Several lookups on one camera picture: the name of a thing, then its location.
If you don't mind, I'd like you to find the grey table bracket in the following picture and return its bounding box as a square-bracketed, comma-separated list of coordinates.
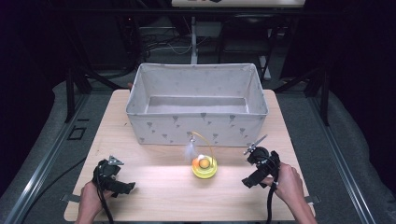
[304, 194, 322, 205]
[60, 193, 82, 203]

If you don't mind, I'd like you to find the tangle of floor cables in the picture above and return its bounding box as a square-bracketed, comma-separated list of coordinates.
[138, 29, 208, 60]

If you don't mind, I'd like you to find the grey printed fabric storage box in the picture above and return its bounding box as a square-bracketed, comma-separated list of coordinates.
[125, 63, 269, 147]

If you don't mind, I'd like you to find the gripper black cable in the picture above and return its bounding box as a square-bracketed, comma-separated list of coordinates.
[94, 166, 115, 224]
[265, 180, 280, 224]

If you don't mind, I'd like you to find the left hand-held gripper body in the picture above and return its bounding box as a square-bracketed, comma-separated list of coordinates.
[92, 155, 125, 189]

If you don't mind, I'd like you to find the white desk top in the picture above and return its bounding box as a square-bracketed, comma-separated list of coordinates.
[171, 0, 306, 8]

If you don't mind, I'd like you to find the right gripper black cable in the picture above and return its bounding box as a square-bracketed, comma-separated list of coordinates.
[265, 180, 280, 224]

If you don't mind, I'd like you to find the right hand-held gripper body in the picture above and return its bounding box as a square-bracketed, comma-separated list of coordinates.
[243, 133, 281, 180]

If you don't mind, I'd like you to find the person's right hand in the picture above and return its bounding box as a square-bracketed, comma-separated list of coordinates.
[261, 162, 305, 205]

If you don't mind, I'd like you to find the white upright post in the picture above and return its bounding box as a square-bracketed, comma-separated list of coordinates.
[190, 16, 200, 65]

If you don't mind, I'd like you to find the person's left hand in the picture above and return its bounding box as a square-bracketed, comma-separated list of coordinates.
[78, 180, 114, 216]

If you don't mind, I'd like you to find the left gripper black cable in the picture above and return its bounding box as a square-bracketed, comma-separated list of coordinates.
[94, 166, 115, 224]

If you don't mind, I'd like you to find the black floor cable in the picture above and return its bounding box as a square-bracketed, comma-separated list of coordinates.
[20, 157, 88, 224]

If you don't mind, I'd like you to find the metal floor rail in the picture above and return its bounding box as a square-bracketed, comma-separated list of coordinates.
[3, 92, 91, 224]
[309, 96, 376, 224]

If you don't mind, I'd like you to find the black stand leg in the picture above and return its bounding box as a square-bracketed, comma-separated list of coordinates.
[319, 68, 331, 127]
[64, 68, 77, 124]

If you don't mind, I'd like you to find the yellow cat toy with feather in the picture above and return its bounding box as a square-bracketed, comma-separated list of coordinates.
[184, 130, 219, 180]

